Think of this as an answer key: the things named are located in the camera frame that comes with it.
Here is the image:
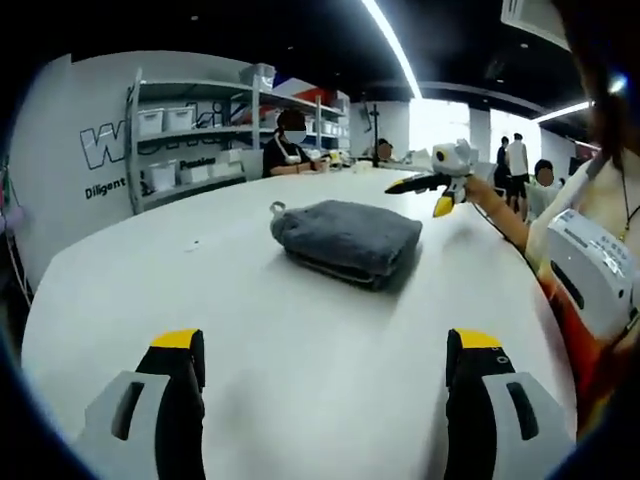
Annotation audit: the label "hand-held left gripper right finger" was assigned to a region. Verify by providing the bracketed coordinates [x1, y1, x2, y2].
[443, 327, 577, 480]

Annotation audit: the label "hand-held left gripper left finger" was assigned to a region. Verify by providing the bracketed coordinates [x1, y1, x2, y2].
[84, 328, 207, 480]

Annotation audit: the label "grey towel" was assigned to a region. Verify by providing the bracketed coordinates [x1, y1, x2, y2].
[268, 198, 425, 293]

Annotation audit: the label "person's right hand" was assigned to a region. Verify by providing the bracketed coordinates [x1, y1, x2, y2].
[462, 176, 497, 207]

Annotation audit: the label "black tripod stand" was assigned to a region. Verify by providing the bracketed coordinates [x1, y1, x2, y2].
[364, 102, 384, 169]

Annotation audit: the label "white table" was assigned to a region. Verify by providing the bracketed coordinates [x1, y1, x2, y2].
[21, 166, 579, 480]

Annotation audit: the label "person's orange trousers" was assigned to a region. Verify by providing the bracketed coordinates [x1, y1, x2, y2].
[548, 279, 635, 436]

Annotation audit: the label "ceiling light strip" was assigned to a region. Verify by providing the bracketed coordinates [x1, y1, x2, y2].
[361, 0, 425, 100]

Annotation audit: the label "white chest device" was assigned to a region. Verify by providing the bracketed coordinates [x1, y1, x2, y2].
[545, 208, 640, 342]

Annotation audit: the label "grey metal shelf rack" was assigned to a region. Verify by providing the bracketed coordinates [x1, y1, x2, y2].
[126, 64, 352, 215]

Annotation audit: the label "purple roll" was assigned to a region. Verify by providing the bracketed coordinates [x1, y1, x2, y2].
[0, 204, 26, 232]

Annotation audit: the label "row of white storage bins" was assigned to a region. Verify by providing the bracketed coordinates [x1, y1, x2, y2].
[136, 62, 351, 195]

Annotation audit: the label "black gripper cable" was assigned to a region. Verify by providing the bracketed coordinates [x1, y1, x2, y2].
[472, 202, 544, 269]

